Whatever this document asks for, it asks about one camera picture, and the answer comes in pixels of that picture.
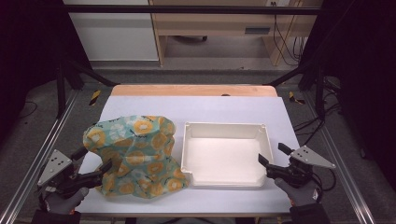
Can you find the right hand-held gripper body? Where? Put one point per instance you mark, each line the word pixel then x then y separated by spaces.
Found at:
pixel 295 174

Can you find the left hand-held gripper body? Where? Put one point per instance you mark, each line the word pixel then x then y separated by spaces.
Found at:
pixel 54 165

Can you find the green floral cloth bag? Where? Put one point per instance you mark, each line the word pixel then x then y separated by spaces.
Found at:
pixel 140 149

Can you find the white plastic box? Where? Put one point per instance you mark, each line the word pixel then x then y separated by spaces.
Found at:
pixel 224 158

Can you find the person's right hand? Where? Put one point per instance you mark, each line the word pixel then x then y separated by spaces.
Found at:
pixel 303 196

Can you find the person's left hand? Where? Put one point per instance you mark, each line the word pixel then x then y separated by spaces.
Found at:
pixel 63 203

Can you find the yellow black floor tape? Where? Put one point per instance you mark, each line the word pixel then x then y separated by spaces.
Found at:
pixel 294 98
pixel 95 97

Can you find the black metal stand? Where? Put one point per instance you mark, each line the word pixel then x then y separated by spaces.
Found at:
pixel 61 90
pixel 319 90

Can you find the white table mat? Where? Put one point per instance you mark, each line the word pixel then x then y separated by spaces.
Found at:
pixel 199 109

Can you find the wooden table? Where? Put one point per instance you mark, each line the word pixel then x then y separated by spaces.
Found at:
pixel 193 90

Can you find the black curtain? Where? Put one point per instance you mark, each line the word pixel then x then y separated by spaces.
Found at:
pixel 364 62
pixel 31 46

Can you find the white cabinet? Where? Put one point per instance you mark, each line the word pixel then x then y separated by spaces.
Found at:
pixel 115 34

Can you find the wooden desk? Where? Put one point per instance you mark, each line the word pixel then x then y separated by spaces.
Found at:
pixel 214 21

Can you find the aluminium rail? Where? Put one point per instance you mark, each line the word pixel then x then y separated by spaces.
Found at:
pixel 43 146
pixel 339 155

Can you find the black horizontal frame bar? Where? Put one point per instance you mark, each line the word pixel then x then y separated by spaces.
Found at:
pixel 186 9

